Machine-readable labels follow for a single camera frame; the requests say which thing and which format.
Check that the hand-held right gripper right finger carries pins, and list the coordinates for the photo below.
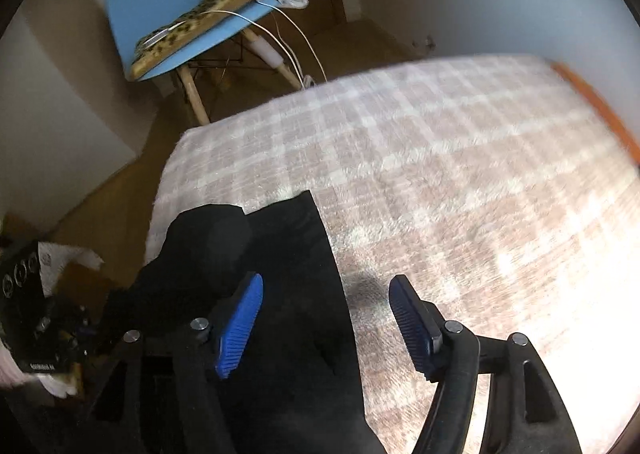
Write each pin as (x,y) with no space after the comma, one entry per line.
(412,329)

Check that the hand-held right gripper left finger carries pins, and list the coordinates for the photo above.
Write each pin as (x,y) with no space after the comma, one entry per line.
(240,324)

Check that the black pants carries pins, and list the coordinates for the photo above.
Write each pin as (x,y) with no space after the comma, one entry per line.
(300,284)

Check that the white paper towel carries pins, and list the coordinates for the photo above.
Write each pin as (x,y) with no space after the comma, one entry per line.
(55,264)

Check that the plaid fleece blanket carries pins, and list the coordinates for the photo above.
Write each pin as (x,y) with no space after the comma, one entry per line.
(450,159)

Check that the orange bed sheet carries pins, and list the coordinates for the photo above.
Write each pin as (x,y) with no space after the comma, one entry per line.
(600,104)

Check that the leopard print cushion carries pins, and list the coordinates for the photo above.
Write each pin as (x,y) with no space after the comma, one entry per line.
(220,9)

